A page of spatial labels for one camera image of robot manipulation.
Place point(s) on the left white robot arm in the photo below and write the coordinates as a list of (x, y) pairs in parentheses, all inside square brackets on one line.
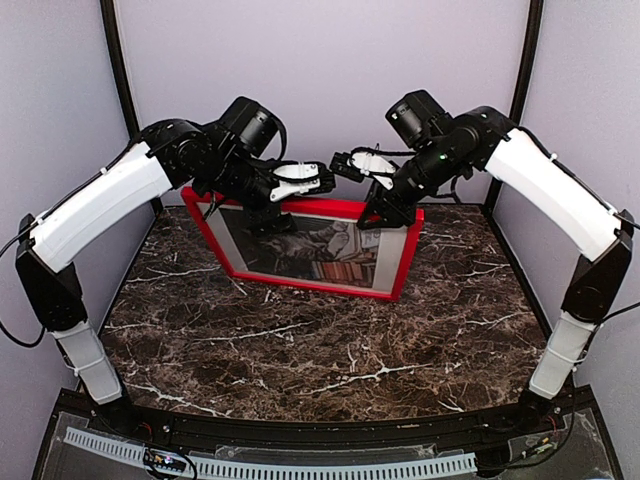
[(162, 157)]

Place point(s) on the white mat board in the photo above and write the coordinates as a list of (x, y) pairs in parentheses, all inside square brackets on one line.
[(390, 265)]

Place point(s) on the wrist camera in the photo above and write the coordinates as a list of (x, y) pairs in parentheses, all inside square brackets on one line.
[(254, 126), (418, 119)]

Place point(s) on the right black corner post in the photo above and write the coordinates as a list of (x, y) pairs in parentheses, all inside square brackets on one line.
[(529, 49)]

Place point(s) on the red wooden picture frame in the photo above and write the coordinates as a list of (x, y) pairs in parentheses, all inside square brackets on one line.
[(320, 207)]

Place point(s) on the left black corner post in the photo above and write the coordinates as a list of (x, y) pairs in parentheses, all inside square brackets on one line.
[(116, 56)]

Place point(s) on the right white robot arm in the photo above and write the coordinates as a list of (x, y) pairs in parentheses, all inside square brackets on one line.
[(484, 139)]

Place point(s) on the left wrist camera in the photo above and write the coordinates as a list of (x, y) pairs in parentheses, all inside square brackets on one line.
[(254, 126)]

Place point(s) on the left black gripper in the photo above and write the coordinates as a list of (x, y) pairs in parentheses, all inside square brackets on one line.
[(269, 220)]

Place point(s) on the small circuit board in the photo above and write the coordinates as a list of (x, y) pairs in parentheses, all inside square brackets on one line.
[(163, 461)]

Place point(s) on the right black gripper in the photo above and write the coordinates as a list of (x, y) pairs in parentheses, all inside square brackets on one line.
[(396, 214)]

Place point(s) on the white slotted cable duct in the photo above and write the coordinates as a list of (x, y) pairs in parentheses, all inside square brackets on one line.
[(254, 463)]

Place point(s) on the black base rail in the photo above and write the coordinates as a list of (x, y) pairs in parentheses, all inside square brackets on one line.
[(464, 431)]

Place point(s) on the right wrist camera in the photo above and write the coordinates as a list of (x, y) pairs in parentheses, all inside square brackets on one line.
[(418, 119)]

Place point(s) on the black corner post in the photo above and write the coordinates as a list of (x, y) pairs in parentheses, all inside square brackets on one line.
[(529, 49), (116, 56)]

